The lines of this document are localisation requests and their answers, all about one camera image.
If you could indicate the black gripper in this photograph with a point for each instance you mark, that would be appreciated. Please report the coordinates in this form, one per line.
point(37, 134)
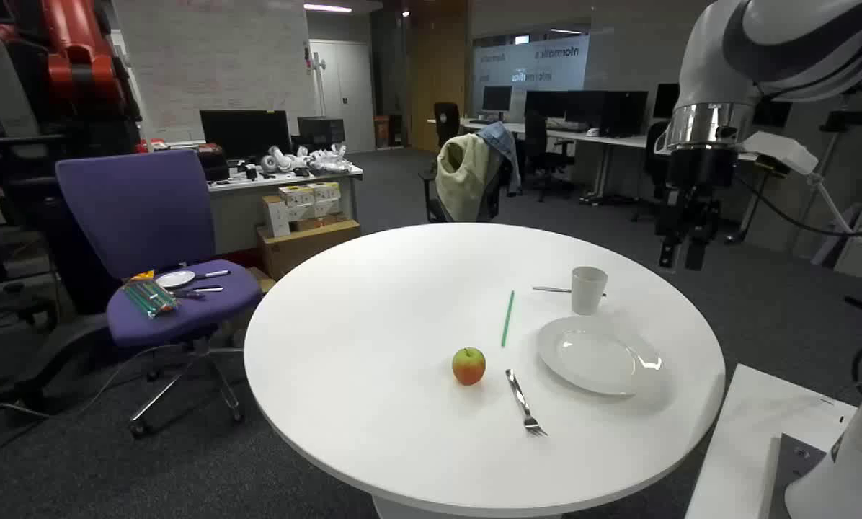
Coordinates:
point(698, 187)

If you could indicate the white ceramic plate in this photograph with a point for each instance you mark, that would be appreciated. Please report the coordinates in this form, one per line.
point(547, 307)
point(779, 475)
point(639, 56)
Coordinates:
point(593, 361)

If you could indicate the green and red apple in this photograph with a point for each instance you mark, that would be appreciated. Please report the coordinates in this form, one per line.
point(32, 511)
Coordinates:
point(469, 367)

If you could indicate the red industrial robot arm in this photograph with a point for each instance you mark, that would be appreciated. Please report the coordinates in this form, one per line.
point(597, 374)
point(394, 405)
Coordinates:
point(73, 57)

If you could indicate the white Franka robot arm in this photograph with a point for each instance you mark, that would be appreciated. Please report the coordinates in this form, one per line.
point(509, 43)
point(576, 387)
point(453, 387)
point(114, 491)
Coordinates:
point(793, 47)

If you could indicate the black swivel office chair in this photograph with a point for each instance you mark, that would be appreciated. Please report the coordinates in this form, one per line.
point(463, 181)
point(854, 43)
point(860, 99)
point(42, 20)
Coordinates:
point(655, 158)

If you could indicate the white ceramic mug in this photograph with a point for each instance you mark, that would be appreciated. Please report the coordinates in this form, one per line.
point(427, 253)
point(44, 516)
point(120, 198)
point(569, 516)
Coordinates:
point(586, 289)

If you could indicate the thin white stick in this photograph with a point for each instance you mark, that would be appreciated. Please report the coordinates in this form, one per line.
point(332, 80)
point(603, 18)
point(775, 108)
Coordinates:
point(550, 289)

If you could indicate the long white office desk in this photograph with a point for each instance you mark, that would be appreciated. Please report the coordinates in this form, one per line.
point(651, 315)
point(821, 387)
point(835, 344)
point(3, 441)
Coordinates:
point(583, 138)

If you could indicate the black double monitor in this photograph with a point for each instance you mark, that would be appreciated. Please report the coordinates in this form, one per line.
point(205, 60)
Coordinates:
point(583, 109)

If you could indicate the green plastic straw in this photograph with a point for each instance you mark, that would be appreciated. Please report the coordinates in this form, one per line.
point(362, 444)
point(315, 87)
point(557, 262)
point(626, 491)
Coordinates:
point(509, 317)

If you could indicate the black chair holding jacket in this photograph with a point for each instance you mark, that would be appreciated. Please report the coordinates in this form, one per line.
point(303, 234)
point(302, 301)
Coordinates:
point(499, 197)

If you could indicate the blue cloth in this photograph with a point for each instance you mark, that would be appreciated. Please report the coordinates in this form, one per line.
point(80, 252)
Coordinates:
point(507, 148)

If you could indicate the white robot mounting table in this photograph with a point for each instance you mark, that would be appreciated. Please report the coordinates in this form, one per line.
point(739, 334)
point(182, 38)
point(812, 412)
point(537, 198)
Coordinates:
point(737, 451)

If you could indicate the silver metal fork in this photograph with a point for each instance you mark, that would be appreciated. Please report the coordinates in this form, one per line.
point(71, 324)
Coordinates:
point(524, 399)

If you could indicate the beige jacket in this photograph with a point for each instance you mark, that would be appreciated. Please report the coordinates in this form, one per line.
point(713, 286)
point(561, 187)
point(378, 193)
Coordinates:
point(460, 175)

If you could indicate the monitor with bluish screen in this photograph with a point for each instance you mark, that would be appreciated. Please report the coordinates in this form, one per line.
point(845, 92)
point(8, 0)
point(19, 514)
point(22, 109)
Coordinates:
point(498, 96)

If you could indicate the white door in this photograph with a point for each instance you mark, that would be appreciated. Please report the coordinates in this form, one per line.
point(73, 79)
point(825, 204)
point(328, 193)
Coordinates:
point(345, 96)

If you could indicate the brown cardboard box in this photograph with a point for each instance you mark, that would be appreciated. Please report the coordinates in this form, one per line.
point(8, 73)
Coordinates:
point(303, 247)

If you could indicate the small black monitor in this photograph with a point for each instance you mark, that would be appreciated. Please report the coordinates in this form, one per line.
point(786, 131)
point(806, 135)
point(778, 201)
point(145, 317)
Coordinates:
point(321, 134)

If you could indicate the pale packaged goods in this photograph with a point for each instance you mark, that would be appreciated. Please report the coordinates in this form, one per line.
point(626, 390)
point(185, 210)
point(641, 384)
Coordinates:
point(302, 204)

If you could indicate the white plastic bag pile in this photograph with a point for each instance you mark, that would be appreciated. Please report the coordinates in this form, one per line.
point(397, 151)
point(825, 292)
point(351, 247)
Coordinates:
point(303, 158)

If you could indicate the ceiling light strip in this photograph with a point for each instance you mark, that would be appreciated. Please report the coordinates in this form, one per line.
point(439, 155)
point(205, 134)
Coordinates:
point(328, 5)

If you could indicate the white cluttered desk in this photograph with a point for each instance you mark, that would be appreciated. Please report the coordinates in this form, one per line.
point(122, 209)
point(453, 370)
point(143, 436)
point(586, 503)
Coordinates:
point(244, 216)

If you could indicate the large black monitor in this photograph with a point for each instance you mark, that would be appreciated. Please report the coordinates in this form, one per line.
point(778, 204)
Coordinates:
point(244, 134)

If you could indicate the small silver utensil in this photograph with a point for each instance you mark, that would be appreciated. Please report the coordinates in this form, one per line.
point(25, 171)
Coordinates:
point(205, 289)
point(215, 272)

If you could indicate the small white dish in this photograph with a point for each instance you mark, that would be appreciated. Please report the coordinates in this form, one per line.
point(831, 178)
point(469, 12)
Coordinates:
point(174, 278)

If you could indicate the green striped packet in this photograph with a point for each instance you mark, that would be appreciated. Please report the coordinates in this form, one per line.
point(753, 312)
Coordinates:
point(148, 301)

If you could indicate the small orange object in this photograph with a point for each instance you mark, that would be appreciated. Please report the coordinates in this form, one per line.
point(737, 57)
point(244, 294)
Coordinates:
point(143, 275)

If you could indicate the purple office chair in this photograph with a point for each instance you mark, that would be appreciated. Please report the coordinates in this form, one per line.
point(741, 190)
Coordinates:
point(143, 204)

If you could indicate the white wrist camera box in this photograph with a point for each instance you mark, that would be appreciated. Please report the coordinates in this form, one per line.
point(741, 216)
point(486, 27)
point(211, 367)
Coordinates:
point(779, 151)

